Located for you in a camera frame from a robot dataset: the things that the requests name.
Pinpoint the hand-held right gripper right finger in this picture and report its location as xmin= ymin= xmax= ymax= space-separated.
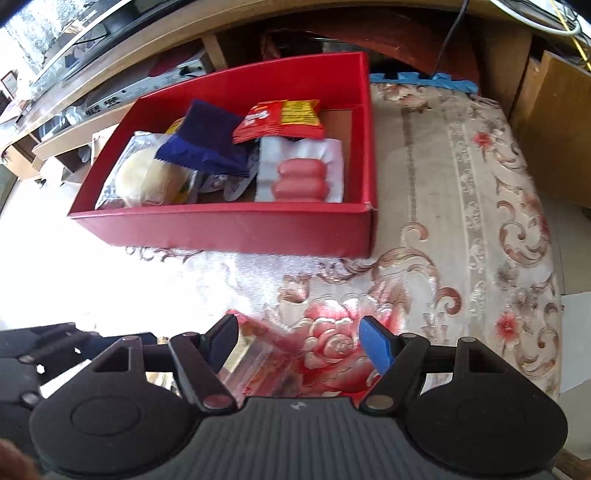
xmin=359 ymin=316 xmax=504 ymax=414

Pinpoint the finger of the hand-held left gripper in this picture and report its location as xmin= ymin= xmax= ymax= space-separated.
xmin=9 ymin=331 xmax=158 ymax=409
xmin=0 ymin=322 xmax=88 ymax=348

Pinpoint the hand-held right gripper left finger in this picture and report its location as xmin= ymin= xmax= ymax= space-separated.
xmin=90 ymin=315 xmax=238 ymax=411

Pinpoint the red clear snack packet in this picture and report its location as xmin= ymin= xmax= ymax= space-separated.
xmin=217 ymin=310 xmax=305 ymax=398

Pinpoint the red cardboard box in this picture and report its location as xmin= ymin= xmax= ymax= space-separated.
xmin=67 ymin=52 xmax=379 ymax=259

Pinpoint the silver foil packet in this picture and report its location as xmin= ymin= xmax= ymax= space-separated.
xmin=196 ymin=152 xmax=259 ymax=201

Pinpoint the silver sausage packet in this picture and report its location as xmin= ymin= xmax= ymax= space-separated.
xmin=254 ymin=137 xmax=346 ymax=204

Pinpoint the round bread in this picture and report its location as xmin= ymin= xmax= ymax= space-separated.
xmin=95 ymin=130 xmax=199 ymax=210

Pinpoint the blue snack packet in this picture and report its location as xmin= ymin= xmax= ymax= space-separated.
xmin=154 ymin=99 xmax=252 ymax=176

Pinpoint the long yellow snack packet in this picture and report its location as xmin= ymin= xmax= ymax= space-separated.
xmin=164 ymin=116 xmax=201 ymax=204

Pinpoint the red and yellow snack packet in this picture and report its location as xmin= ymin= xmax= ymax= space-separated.
xmin=232 ymin=99 xmax=326 ymax=145

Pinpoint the floral beige blanket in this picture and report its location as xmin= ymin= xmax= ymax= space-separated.
xmin=0 ymin=83 xmax=564 ymax=407

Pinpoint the silver media player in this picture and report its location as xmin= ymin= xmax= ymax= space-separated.
xmin=85 ymin=51 xmax=218 ymax=116

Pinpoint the blue foam mat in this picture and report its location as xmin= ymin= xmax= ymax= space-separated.
xmin=369 ymin=71 xmax=478 ymax=93

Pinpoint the brown cardboard box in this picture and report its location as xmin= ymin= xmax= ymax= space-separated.
xmin=508 ymin=48 xmax=591 ymax=208

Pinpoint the black cable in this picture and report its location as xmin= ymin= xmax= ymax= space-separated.
xmin=431 ymin=0 xmax=469 ymax=77

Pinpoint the yellow cable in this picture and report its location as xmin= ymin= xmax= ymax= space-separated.
xmin=549 ymin=0 xmax=591 ymax=70

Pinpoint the white cable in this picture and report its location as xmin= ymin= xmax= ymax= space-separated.
xmin=492 ymin=0 xmax=583 ymax=36

